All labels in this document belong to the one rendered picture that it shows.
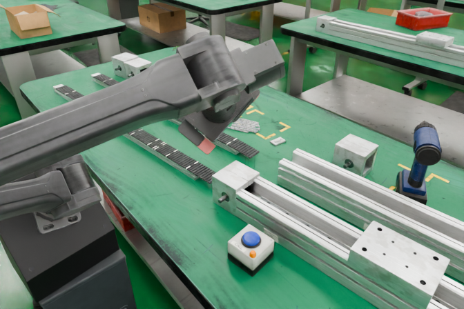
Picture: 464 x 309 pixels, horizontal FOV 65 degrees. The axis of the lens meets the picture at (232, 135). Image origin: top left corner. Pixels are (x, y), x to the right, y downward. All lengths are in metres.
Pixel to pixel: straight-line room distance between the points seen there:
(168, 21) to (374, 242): 4.19
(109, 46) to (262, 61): 2.56
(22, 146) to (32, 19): 2.42
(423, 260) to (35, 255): 0.79
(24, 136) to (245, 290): 0.61
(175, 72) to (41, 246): 0.59
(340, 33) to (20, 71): 2.15
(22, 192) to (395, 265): 0.69
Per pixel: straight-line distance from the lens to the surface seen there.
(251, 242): 0.86
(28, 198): 0.67
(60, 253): 0.90
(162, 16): 4.69
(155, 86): 0.41
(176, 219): 1.02
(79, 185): 0.75
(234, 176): 1.00
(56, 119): 0.41
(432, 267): 0.84
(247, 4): 3.54
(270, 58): 0.49
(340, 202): 1.03
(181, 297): 1.55
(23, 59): 2.82
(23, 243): 0.90
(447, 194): 1.26
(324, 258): 0.89
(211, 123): 0.59
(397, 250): 0.85
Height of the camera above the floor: 1.49
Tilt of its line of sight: 32 degrees down
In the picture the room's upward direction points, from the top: straight up
